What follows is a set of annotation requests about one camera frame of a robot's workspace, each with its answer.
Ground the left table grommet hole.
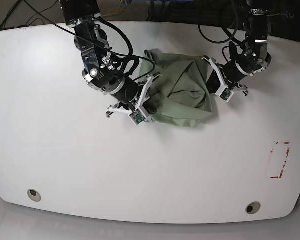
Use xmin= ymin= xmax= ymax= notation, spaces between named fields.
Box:
xmin=27 ymin=189 xmax=42 ymax=203

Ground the yellow cable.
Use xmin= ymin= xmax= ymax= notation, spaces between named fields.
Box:
xmin=112 ymin=0 xmax=127 ymax=16

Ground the table grommet hole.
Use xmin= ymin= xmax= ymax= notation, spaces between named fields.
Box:
xmin=245 ymin=201 xmax=261 ymax=215
xmin=27 ymin=189 xmax=42 ymax=203

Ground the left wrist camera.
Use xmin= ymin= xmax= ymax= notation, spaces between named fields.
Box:
xmin=215 ymin=85 xmax=234 ymax=103

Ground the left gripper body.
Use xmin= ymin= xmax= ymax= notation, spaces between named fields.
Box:
xmin=202 ymin=56 xmax=249 ymax=96

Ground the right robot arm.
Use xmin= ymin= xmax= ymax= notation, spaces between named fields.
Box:
xmin=60 ymin=0 xmax=146 ymax=111

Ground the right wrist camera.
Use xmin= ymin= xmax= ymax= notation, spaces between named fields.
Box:
xmin=128 ymin=107 xmax=150 ymax=126

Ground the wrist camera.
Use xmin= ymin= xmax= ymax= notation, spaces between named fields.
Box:
xmin=215 ymin=85 xmax=234 ymax=103
xmin=128 ymin=107 xmax=150 ymax=126

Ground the right table grommet hole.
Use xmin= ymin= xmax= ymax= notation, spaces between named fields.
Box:
xmin=245 ymin=201 xmax=261 ymax=215

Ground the red tape marking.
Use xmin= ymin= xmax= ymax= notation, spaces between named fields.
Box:
xmin=267 ymin=141 xmax=291 ymax=179

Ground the green t-shirt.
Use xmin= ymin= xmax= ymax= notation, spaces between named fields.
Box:
xmin=139 ymin=49 xmax=214 ymax=128

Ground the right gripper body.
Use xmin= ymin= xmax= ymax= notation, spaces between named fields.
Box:
xmin=106 ymin=72 xmax=162 ymax=118

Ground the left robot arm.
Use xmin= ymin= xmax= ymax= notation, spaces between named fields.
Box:
xmin=198 ymin=0 xmax=274 ymax=102

